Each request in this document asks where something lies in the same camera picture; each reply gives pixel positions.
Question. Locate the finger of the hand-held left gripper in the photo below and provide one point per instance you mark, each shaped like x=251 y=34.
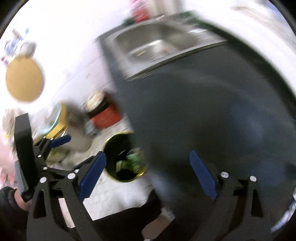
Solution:
x=57 y=172
x=60 y=140

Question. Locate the white mug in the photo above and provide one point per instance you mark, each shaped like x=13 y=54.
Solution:
x=27 y=48

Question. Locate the grey metal pot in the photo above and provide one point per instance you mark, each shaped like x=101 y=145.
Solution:
x=78 y=136

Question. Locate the black kitchen counter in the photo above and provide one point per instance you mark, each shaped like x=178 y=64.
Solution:
x=196 y=111

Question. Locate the person's left hand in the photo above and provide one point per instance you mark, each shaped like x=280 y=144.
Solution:
x=22 y=202

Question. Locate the green plastic wrapper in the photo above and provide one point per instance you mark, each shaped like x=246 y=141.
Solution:
x=134 y=160

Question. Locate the black pot with floral lid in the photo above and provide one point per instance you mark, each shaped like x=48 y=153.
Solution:
x=97 y=102

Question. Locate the stainless steel sink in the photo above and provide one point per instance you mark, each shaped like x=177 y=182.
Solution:
x=161 y=39

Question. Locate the red packet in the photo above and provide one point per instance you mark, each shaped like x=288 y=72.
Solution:
x=141 y=9

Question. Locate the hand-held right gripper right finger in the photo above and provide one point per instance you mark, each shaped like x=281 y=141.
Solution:
x=203 y=178

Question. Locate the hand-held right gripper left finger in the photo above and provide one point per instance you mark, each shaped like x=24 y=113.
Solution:
x=92 y=176

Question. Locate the round wooden board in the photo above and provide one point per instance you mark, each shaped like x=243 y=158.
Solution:
x=24 y=78

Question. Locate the black gold-rimmed trash bin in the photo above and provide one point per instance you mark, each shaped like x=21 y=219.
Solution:
x=111 y=148

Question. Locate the person's left forearm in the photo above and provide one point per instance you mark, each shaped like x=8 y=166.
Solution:
x=7 y=208

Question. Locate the red tin box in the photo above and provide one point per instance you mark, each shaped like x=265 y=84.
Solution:
x=106 y=118

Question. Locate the yellow cardboard box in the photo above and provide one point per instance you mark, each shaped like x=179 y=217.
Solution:
x=59 y=122

